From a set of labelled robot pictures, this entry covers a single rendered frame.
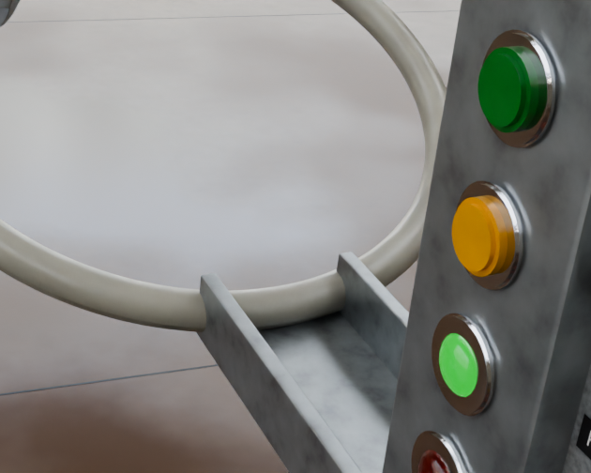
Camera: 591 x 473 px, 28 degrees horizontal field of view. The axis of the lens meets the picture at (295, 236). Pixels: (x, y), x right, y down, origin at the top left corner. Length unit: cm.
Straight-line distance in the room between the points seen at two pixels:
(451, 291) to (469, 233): 4
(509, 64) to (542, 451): 13
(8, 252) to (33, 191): 268
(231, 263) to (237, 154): 71
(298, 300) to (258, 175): 283
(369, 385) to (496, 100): 47
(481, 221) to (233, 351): 43
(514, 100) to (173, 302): 50
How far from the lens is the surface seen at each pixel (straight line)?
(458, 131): 40
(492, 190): 38
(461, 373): 41
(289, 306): 85
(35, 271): 83
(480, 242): 38
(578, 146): 35
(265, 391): 75
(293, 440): 73
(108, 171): 364
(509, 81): 36
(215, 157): 378
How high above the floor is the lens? 158
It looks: 28 degrees down
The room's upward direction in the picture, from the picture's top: 6 degrees clockwise
